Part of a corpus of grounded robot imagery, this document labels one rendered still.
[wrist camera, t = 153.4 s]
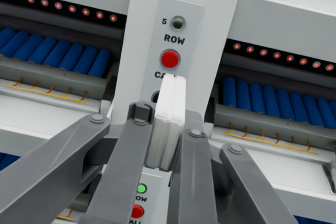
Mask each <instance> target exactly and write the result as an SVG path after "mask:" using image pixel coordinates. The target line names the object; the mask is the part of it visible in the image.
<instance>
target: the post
mask: <svg viewBox="0 0 336 224"><path fill-rule="evenodd" d="M180 1H184V2H189V3H193V4H197V5H202V6H205V7H204V11H203V15H202V19H201V23H200V27H199V31H198V35H197V39H196V43H195V47H194V51H193V55H192V59H191V63H190V67H189V71H188V75H187V79H186V86H185V109H186V110H190V111H195V112H199V113H200V114H201V116H202V120H203V119H204V115H205V112H206V108H207V105H208V101H209V98H210V94H211V91H212V87H213V84H214V81H215V77H216V74H217V70H218V67H219V63H220V60H221V56H222V53H223V49H224V46H225V42H226V39H227V36H228V32H229V29H230V25H231V22H232V18H233V15H234V11H235V8H236V4H237V1H238V0H180ZM159 5H160V0H130V2H129V8H128V14H127V21H126V27H125V33H124V39H123V45H122V52H121V58H120V64H119V70H118V77H117V83H116V89H115V95H114V102H113V108H112V114H111V120H110V121H111V123H110V124H112V125H120V124H124V123H125V122H126V120H127V116H128V111H129V105H130V104H131V103H133V102H138V101H140V100H141V97H142V92H143V87H144V81H145V76H146V71H147V66H148V61H149V56H150V51H151V46H152V41H153V36H154V31H155V25H156V20H157V15H158V10H159ZM142 173H146V174H151V175H156V176H160V177H162V178H161V182H160V186H159V190H158V194H157V198H156V202H155V206H154V210H153V214H152V218H151V222H150V224H167V214H168V204H169V193H170V187H168V185H169V181H170V177H171V174H172V171H169V172H165V171H160V170H159V168H155V169H151V168H147V167H145V165H143V168H142Z"/></svg>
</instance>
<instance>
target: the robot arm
mask: <svg viewBox="0 0 336 224"><path fill-rule="evenodd" d="M185 102H186V79H185V78H184V77H181V76H177V77H174V75H173V74H168V73H166V74H165V75H164V77H163V81H162V85H161V89H160V93H159V96H158V100H157V103H154V102H150V101H145V100H139V101H138V102H132V103H131V104H130V105H129V109H128V114H127V119H126V122H125V123H123V124H111V120H110V119H109V118H108V117H107V116H105V115H102V114H99V113H97V114H96V113H92V114H87V115H85V116H84V117H82V118H80V119H79V120H77V121H76V122H74V123H73V124H71V125H70V126H68V127H67V128H65V129H64V130H62V131H61V132H59V133H58V134H56V135H55V136H53V137H51V138H50V139H48V140H47V141H45V142H44V143H42V144H41V145H39V146H38V147H36V148H35V149H33V150H32V151H30V152H29V153H27V154H26V155H24V156H23V157H21V158H19V159H18V160H16V161H15V162H13V163H12V164H10V165H9V166H7V167H6V168H4V169H3V170H1V171H0V224H51V223H52V222H53V221H54V220H55V219H56V218H57V217H58V216H59V215H60V214H61V213H62V212H63V210H64V209H65V208H66V207H67V206H68V205H69V204H70V203H71V202H72V201H73V200H74V199H75V198H76V197H77V196H78V195H79V194H80V193H81V191H82V190H83V189H84V188H85V187H86V186H87V185H88V184H89V183H90V182H91V181H92V180H93V179H94V178H95V177H96V176H97V175H98V174H99V172H100V171H101V170H102V169H103V167H104V165H106V168H105V170H104V172H103V174H102V177H101V179H100V181H99V184H98V186H97V188H96V190H95V193H94V195H93V197H92V200H91V202H90V204H89V207H88V209H87V211H86V213H85V215H83V214H82V215H81V216H80V218H79V219H78V221H77V224H130V220H131V216H132V212H133V208H134V204H135V199H136V195H137V191H138V187H139V183H140V178H141V174H142V170H143V166H144V165H145V166H144V167H145V168H150V169H155V168H158V169H159V171H163V172H167V173H169V172H170V171H172V172H171V176H170V180H169V183H168V187H170V189H169V199H168V209H167V219H166V224H218V218H219V220H220V223H221V224H299V223H298V221H297V220H296V219H295V217H294V216H293V214H292V213H291V212H290V210H289V209H288V207H287V206H286V205H285V203H284V202H283V200H282V199H281V198H280V196H279V195H278V193H277V192H276V191H275V189H274V188H273V186H272V185H271V184H270V182H269V181H268V179H267V178H266V177H265V175H264V174H263V172H262V171H261V170H260V168H259V167H258V165H257V164H256V162H255V161H254V160H253V158H252V157H251V155H250V154H249V153H248V151H247V150H246V149H245V148H243V147H241V146H240V145H237V144H235V143H225V144H223V146H222V148H219V147H216V146H214V145H212V144H210V143H209V139H208V136H207V135H206V134H205V133H204V125H203V117H202V116H201V114H200V113H199V112H196V111H192V110H188V109H185ZM217 215H218V218H217Z"/></svg>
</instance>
